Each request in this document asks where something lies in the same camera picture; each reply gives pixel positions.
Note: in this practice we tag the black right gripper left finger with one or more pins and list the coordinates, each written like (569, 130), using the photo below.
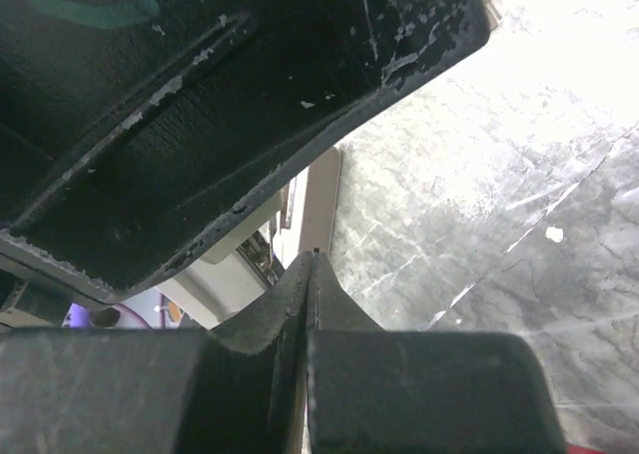
(231, 389)

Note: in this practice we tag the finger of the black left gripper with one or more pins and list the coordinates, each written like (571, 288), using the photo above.
(135, 134)

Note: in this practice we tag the beige green stapler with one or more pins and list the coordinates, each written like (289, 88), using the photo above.
(319, 199)

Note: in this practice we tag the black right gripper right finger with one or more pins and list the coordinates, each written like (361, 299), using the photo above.
(371, 390)

